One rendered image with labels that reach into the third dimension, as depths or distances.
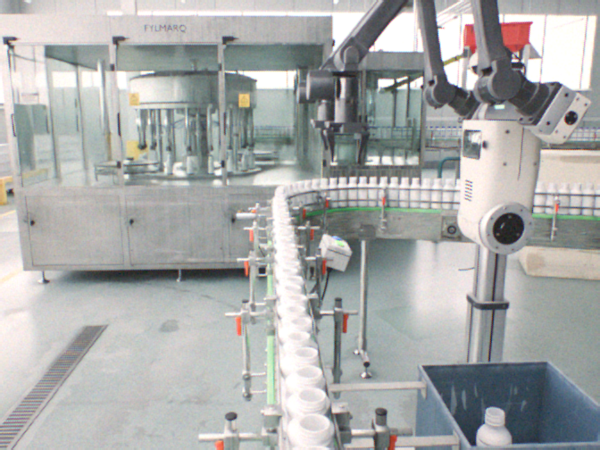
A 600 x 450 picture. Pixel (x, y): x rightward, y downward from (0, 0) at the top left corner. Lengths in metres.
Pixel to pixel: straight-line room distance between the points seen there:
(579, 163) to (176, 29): 3.77
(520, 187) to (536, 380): 0.55
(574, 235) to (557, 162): 2.30
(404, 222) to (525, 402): 1.77
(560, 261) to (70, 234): 4.57
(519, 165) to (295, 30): 3.30
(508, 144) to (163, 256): 3.76
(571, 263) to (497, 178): 4.00
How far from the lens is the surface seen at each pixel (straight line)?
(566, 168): 5.34
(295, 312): 0.93
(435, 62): 1.83
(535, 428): 1.43
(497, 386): 1.34
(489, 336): 1.77
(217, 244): 4.74
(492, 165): 1.56
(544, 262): 5.47
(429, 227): 2.99
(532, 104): 1.43
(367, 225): 2.99
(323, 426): 0.64
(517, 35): 8.10
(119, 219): 4.86
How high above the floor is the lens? 1.50
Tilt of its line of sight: 12 degrees down
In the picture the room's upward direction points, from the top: straight up
